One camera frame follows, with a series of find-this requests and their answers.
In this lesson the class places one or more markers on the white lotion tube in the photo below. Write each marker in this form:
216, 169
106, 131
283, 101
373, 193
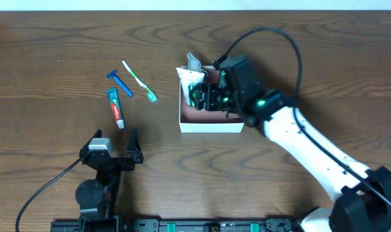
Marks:
187, 79

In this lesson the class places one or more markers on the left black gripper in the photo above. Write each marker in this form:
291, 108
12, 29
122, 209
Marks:
116, 160

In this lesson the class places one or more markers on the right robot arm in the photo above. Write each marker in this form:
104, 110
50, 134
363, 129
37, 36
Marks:
361, 196

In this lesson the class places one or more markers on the clear pump soap bottle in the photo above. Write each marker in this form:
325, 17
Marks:
194, 64

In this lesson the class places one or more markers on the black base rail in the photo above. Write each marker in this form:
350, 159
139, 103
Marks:
154, 225

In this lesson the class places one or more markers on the green soap bar box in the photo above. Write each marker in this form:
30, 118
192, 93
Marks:
192, 95

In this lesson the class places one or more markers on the green white toothbrush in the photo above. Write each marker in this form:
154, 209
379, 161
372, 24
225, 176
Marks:
151, 95

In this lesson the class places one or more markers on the white cardboard box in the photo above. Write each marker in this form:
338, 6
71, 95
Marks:
191, 120

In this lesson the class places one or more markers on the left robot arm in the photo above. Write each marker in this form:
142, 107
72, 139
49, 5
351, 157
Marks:
97, 197

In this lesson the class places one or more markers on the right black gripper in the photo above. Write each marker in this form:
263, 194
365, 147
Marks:
205, 97

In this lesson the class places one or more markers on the blue disposable razor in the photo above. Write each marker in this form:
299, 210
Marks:
113, 75

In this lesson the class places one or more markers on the Colgate toothpaste tube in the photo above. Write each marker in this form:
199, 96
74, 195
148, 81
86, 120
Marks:
115, 106

